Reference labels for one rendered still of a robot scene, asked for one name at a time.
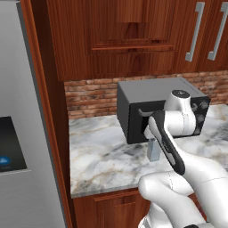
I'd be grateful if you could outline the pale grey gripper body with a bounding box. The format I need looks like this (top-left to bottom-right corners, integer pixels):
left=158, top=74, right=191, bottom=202
left=146, top=138, right=163, bottom=163

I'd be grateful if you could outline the dark grey microwave oven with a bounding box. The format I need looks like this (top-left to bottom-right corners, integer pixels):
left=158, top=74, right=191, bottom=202
left=116, top=77, right=212, bottom=145

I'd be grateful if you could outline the narrow wooden upper cupboard door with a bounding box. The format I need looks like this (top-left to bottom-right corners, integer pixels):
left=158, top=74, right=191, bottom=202
left=173, top=0, right=212, bottom=75
left=196, top=0, right=228, bottom=73

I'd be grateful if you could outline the tall wooden side panel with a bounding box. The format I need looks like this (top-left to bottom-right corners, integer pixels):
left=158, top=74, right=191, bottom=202
left=20, top=0, right=75, bottom=228

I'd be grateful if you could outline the wide wooden upper cupboard door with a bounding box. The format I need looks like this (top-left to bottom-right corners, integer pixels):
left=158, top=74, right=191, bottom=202
left=46, top=0, right=183, bottom=82

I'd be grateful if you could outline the grey fridge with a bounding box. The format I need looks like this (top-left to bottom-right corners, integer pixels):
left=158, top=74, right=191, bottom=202
left=0, top=0, right=67, bottom=228

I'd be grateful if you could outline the grey microwave door handle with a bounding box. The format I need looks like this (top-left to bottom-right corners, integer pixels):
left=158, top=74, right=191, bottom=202
left=137, top=108, right=157, bottom=118

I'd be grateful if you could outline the grey cupboard bar handle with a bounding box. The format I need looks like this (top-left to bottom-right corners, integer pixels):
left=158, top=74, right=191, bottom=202
left=184, top=2, right=206, bottom=62
left=207, top=2, right=228, bottom=61

